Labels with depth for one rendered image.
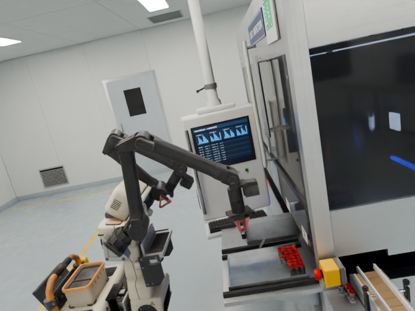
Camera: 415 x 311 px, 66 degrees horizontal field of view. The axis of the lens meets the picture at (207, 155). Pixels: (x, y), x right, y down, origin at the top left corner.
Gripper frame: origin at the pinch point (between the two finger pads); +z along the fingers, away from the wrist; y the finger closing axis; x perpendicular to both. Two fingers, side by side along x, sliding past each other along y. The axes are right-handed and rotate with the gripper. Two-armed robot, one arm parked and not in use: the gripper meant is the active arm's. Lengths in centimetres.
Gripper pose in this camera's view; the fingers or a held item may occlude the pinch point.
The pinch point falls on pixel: (243, 230)
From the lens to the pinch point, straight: 139.9
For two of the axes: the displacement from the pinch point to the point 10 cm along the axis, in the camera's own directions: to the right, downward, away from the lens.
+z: 2.1, 9.5, 2.1
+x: -2.3, -1.6, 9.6
